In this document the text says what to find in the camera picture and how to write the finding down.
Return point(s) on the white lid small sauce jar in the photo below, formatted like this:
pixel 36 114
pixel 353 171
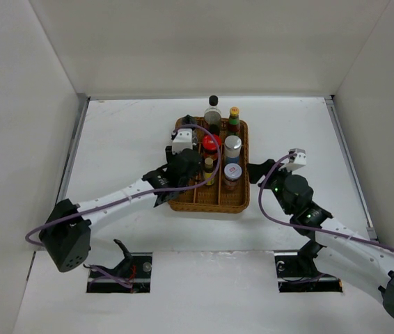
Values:
pixel 231 175

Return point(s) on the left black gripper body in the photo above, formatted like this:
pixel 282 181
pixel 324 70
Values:
pixel 171 156

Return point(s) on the red lid chili sauce jar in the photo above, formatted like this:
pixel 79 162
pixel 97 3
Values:
pixel 209 144

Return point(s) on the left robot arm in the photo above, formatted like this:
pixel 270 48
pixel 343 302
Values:
pixel 69 228

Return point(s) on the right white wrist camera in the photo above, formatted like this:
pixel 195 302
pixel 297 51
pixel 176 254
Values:
pixel 296 160

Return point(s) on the tall dark soy sauce bottle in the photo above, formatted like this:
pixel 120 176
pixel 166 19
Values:
pixel 212 116

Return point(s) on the clear cap salt grinder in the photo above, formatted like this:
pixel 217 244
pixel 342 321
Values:
pixel 195 140

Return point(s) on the small yellow label bottle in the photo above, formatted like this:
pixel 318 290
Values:
pixel 208 171

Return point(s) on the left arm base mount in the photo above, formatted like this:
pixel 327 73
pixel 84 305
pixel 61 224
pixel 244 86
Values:
pixel 132 275

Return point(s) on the brown wicker divided basket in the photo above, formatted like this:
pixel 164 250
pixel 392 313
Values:
pixel 217 198

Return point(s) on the silver lid white peppercorn jar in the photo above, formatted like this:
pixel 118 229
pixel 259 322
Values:
pixel 232 149

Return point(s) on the black lid white powder jar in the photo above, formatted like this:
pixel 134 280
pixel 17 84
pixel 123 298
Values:
pixel 188 120

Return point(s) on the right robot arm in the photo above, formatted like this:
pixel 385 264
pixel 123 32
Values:
pixel 332 247

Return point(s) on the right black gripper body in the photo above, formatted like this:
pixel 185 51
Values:
pixel 276 181

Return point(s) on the green label yellow cap bottle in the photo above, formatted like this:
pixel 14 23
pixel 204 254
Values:
pixel 233 125

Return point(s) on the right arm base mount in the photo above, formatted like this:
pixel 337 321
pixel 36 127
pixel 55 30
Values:
pixel 296 271

